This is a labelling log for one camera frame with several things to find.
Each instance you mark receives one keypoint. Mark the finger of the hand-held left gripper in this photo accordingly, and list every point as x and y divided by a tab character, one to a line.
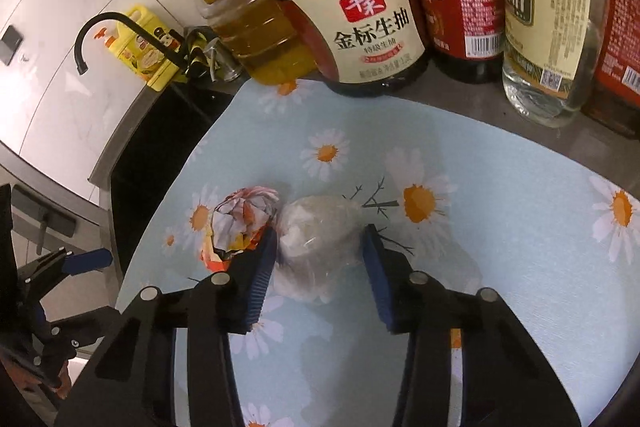
87	260
85	324

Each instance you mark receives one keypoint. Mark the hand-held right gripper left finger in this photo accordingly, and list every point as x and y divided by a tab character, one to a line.
260	277

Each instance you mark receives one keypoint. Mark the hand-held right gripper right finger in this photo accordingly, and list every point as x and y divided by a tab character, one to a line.
380	277

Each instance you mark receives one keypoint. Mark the red orange wrapper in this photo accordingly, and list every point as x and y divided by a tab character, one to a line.
235	217

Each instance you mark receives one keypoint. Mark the small white plastic bag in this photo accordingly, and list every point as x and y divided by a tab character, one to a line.
315	237

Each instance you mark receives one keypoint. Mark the black kitchen sink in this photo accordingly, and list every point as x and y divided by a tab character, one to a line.
150	167

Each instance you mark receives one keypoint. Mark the daisy print table mat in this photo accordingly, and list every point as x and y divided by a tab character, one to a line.
500	232

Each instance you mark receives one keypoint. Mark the yellow detergent bottle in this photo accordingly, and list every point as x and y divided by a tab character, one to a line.
145	52

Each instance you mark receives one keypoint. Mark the large soy sauce bottle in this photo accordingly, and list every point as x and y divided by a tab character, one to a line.
370	42

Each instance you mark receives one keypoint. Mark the black faucet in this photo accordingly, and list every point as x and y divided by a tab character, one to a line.
100	19

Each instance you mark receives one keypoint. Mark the black and yellow cloth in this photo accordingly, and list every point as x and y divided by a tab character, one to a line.
195	42

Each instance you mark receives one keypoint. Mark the clear bottle with cream label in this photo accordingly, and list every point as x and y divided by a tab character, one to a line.
540	7

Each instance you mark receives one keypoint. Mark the clear bottle with red label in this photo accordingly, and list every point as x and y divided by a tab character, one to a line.
622	57

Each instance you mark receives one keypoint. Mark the black wall socket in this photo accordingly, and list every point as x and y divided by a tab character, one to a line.
10	44

